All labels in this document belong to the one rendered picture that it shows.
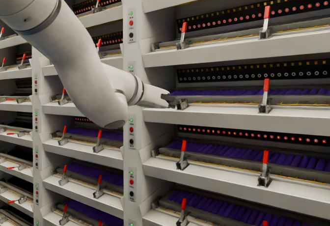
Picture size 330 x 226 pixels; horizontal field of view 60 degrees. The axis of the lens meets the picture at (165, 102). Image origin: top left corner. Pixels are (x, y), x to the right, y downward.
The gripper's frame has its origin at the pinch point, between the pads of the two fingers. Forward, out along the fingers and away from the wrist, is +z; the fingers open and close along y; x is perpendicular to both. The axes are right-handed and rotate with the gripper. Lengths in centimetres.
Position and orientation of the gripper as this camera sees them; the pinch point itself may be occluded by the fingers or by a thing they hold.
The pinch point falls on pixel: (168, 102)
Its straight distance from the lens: 86.2
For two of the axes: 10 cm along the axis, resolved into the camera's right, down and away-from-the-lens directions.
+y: 7.7, 0.1, -6.3
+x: 1.3, -9.8, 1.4
